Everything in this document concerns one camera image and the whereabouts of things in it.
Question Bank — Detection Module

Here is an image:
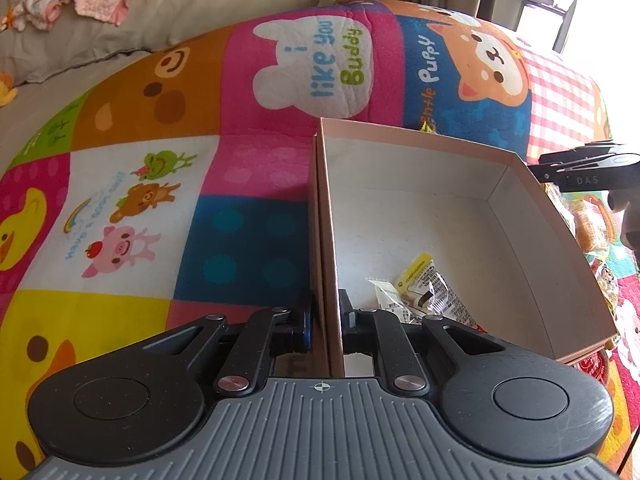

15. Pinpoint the orange yellow plush toy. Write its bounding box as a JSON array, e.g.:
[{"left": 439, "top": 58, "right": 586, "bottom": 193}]
[{"left": 0, "top": 73, "right": 17, "bottom": 107}]

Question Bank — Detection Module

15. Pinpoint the pink cardboard gift box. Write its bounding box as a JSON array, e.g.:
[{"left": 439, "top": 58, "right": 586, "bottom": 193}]
[{"left": 310, "top": 118, "right": 616, "bottom": 377}]

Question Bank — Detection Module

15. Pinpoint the colourful cartoon play mat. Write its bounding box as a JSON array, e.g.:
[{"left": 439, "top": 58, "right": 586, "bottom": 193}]
[{"left": 1, "top": 0, "right": 611, "bottom": 479}]

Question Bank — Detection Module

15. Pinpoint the beige bed pillow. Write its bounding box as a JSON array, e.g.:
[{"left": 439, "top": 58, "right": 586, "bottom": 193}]
[{"left": 1, "top": 0, "right": 335, "bottom": 84}]

